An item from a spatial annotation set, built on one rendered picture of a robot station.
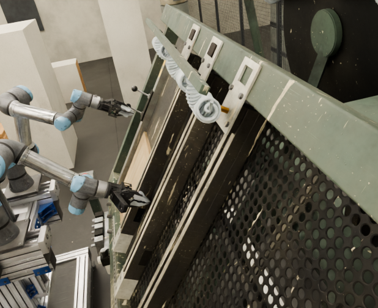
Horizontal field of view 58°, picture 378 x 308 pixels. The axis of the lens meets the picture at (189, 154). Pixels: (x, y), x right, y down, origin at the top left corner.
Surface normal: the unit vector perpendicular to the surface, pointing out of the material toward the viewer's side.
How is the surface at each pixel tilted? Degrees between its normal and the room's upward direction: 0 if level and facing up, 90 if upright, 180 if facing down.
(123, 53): 90
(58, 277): 0
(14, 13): 90
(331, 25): 90
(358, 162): 58
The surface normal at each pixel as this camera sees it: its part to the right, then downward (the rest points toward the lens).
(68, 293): -0.15, -0.85
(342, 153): -0.90, -0.25
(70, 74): 0.23, 0.47
